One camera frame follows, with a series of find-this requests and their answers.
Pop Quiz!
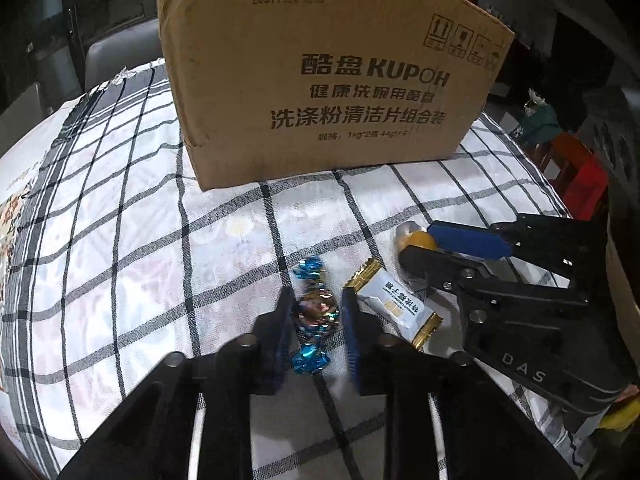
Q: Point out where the plaid white grey tablecloth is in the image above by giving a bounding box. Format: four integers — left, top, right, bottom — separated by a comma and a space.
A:
1, 61, 567, 478

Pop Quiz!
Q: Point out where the blue foil candy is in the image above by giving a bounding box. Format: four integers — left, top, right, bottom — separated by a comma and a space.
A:
292, 255, 341, 375

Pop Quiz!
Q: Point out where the red box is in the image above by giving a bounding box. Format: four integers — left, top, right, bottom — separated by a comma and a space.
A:
529, 132, 608, 221

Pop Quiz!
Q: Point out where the brown cardboard box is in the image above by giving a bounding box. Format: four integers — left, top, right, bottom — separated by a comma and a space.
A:
157, 0, 514, 191

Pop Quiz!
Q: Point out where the grey chair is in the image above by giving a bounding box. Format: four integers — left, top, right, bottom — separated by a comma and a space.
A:
0, 82, 49, 156
85, 18, 163, 91

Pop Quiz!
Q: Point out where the white gold snack packet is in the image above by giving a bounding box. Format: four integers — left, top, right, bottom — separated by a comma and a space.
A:
346, 258, 442, 351

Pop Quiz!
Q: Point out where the floral patterned mat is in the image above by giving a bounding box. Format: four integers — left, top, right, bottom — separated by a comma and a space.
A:
0, 181, 32, 283

